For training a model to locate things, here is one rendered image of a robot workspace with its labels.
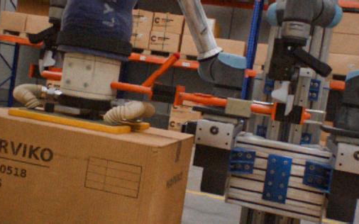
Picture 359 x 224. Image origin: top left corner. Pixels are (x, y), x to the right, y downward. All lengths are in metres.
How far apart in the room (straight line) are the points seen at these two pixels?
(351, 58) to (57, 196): 7.60
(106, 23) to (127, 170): 0.43
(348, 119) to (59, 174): 1.06
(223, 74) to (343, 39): 6.84
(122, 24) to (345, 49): 7.37
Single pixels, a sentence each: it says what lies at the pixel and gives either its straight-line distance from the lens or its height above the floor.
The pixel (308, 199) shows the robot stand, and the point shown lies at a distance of 1.80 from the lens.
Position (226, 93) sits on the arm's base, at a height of 1.10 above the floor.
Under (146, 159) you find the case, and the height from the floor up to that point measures 0.91.
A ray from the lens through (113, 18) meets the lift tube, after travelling 1.33.
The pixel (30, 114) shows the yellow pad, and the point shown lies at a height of 0.96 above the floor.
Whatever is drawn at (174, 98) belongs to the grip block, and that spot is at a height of 1.07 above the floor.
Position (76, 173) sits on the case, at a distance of 1.23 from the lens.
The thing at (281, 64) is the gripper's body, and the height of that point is 1.21.
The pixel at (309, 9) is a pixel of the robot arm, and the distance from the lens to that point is 1.29.
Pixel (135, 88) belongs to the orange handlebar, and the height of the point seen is 1.08.
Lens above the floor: 1.11
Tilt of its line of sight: 3 degrees down
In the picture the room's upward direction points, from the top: 9 degrees clockwise
